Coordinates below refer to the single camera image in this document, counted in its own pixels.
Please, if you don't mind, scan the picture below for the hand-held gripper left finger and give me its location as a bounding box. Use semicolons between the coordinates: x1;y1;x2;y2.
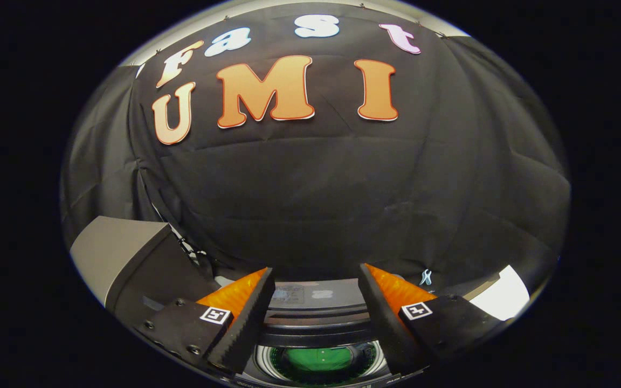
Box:
135;266;278;376

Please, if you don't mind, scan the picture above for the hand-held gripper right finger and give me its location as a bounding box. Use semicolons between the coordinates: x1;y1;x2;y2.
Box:
358;262;506;378

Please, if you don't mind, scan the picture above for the grey washing machine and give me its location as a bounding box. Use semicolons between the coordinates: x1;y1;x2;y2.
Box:
234;323;400;387

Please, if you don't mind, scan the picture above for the dark washing machine lid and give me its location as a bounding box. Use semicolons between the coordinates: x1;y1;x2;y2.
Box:
260;278;378;349

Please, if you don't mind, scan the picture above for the green polo shirt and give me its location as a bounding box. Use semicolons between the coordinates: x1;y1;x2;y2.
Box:
282;347;355;373

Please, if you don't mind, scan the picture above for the white table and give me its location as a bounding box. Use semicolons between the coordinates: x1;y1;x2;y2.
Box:
469;265;531;322

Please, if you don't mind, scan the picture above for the grey side table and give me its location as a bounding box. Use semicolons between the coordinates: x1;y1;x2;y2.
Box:
70;216;219;336

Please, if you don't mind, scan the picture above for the black and white cable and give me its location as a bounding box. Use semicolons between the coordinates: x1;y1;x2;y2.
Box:
149;200;208;261

